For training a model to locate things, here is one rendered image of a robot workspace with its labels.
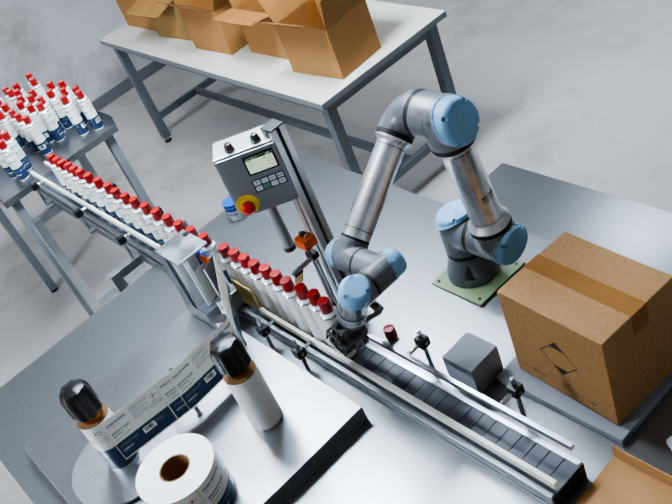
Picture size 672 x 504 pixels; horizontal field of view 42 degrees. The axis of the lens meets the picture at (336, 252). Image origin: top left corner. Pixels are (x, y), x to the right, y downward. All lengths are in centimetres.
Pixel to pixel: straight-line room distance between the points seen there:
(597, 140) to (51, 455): 291
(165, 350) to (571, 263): 127
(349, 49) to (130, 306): 155
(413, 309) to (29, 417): 124
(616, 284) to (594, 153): 237
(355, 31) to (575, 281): 216
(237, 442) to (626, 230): 122
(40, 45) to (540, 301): 511
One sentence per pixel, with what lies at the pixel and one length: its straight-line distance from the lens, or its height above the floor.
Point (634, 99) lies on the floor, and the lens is 464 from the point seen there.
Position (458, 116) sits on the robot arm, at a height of 145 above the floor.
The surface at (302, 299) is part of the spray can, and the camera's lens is 232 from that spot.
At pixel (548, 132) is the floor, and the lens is 453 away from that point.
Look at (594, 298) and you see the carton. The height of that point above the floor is 112.
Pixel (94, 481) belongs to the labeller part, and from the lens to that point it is 246.
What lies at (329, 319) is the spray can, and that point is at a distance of 225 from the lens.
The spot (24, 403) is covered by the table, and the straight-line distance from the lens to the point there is 296.
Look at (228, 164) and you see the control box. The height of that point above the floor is 145.
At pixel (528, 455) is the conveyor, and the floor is 88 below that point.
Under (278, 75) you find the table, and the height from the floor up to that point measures 78.
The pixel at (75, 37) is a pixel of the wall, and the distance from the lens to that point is 668.
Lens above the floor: 249
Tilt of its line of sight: 36 degrees down
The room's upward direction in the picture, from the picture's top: 24 degrees counter-clockwise
